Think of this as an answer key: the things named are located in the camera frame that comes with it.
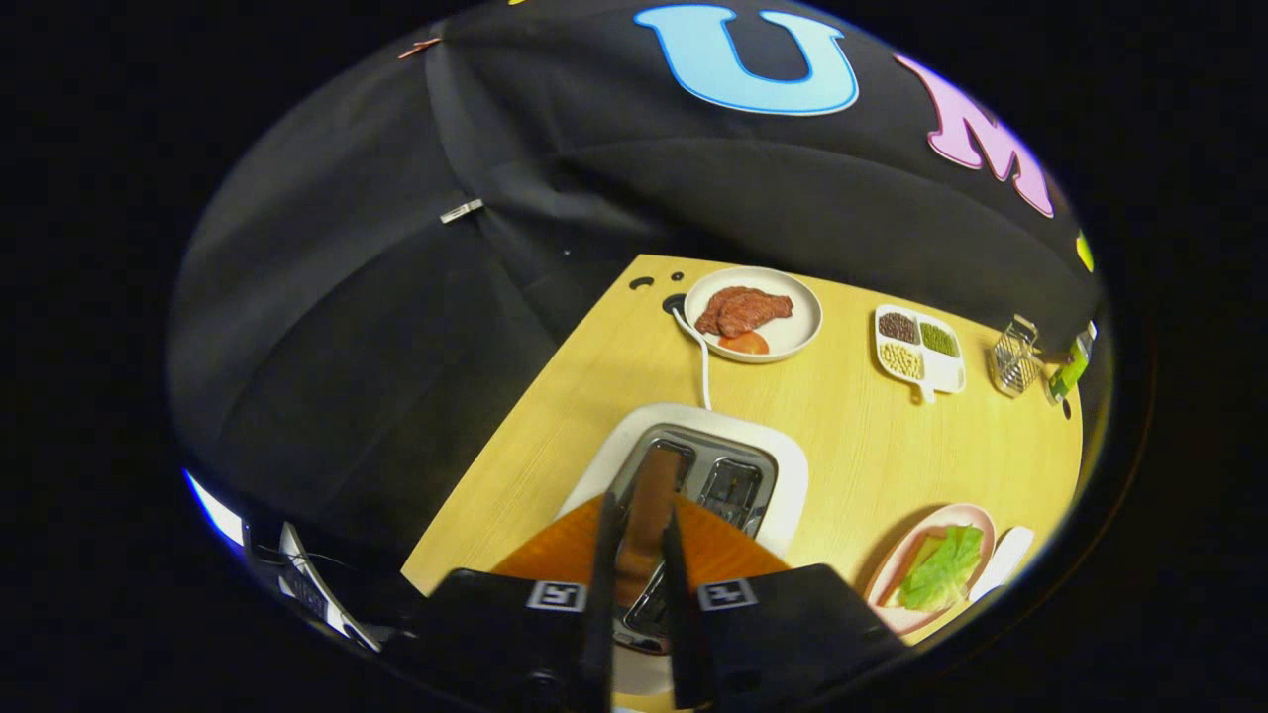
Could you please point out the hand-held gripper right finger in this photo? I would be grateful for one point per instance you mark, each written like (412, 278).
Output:
(684, 614)

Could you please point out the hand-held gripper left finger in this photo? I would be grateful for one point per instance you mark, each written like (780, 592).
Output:
(601, 594)

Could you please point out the green lettuce leaf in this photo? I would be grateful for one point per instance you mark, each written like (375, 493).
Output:
(941, 572)

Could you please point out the cream toaster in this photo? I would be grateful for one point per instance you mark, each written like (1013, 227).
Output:
(783, 495)

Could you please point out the red tomato slice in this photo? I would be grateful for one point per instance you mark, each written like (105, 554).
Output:
(745, 343)

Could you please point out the pink round plate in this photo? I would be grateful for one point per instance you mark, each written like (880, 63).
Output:
(966, 515)

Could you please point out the red raw meat piece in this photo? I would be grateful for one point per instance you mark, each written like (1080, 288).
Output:
(743, 309)

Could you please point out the white round plate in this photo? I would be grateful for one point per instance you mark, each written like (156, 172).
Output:
(802, 322)

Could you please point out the black backdrop cloth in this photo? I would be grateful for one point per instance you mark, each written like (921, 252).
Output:
(396, 347)

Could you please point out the white square plate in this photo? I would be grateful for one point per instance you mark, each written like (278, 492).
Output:
(1005, 560)

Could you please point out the pile of yellow soybeans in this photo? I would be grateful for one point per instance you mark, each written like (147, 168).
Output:
(901, 360)

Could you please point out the white divided dish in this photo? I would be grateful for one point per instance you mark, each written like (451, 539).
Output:
(946, 371)

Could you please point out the pile of dark beans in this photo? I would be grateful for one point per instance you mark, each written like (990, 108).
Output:
(898, 327)

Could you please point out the pile of green beans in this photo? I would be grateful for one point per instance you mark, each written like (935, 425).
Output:
(938, 339)

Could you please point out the white cloth clip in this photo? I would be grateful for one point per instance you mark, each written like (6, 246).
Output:
(462, 210)

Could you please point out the green label plastic bottle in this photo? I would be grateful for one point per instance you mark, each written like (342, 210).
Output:
(1070, 374)

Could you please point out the red cloth clip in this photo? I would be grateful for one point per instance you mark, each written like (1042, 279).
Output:
(420, 47)

